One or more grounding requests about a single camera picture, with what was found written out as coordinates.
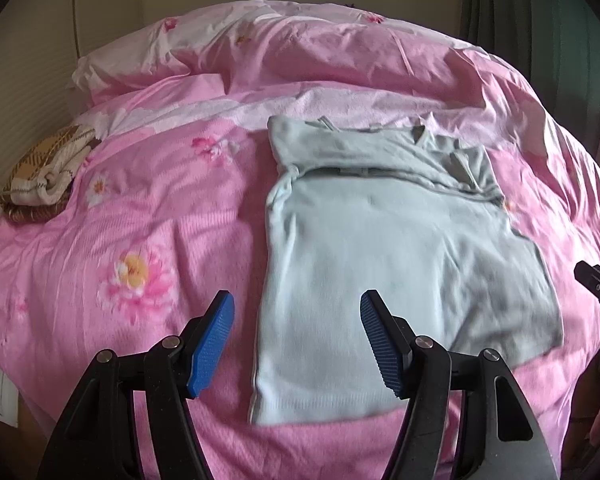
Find light blue long-sleeve shirt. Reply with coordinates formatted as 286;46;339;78
250;116;564;426

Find brown plaid folded clothes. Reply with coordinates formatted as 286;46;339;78
0;125;100;224

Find pink floral duvet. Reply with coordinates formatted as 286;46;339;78
0;0;600;479

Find dark green curtain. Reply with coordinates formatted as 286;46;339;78
460;0;600;156

